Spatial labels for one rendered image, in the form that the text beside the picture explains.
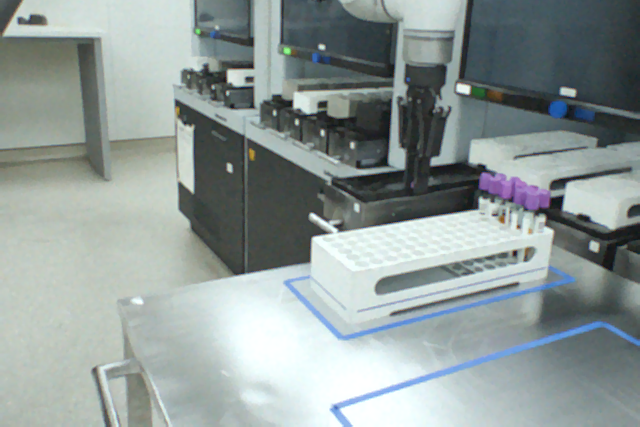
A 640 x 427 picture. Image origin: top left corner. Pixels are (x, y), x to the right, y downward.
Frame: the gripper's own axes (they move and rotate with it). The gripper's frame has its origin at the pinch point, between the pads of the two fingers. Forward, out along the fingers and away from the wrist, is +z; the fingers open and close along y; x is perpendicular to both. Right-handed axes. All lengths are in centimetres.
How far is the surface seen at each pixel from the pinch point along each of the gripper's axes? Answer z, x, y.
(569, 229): 3.9, -11.4, -25.9
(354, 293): -1, 38, -38
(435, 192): 3.7, -3.4, -2.0
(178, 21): -10, -64, 355
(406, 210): 6.2, 3.4, -2.2
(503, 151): -2.2, -22.0, -0.2
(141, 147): 79, -33, 355
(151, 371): 2, 59, -37
